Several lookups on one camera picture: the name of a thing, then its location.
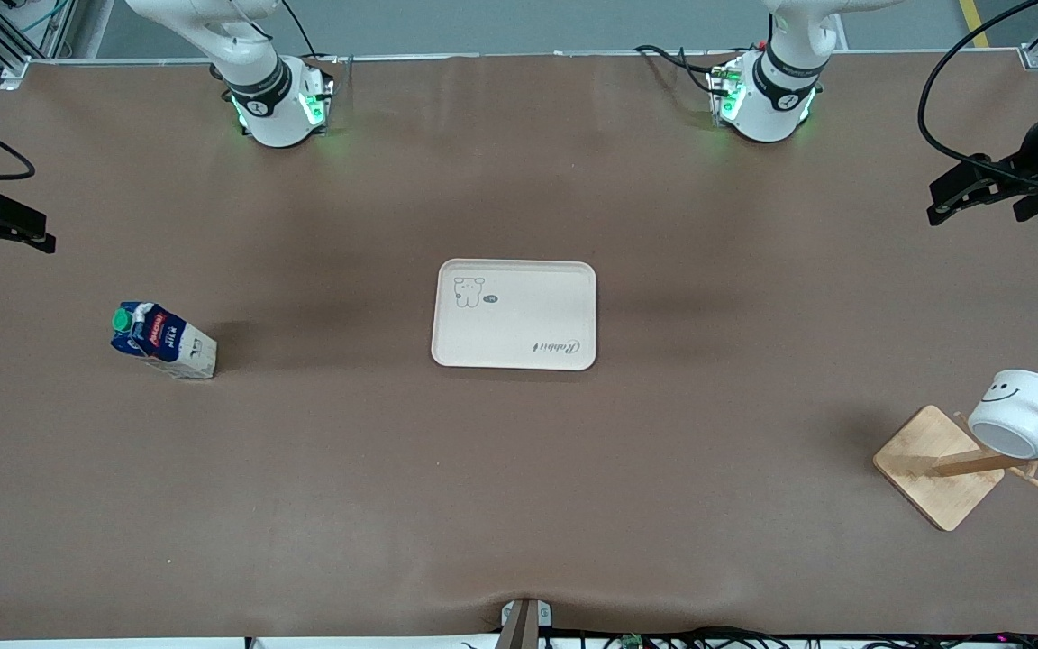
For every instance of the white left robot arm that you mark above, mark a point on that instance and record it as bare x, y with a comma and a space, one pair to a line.
767, 104

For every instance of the blue white milk carton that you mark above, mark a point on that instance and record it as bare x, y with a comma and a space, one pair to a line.
163, 341

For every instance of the brown camera mount post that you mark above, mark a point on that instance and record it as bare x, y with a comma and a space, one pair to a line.
519, 626

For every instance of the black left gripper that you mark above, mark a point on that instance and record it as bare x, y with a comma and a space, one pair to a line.
1030, 168

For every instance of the wooden mug tree stand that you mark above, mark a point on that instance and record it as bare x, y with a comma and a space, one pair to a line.
933, 469

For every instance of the cream rectangular tray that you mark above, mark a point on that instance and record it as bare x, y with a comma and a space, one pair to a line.
519, 315

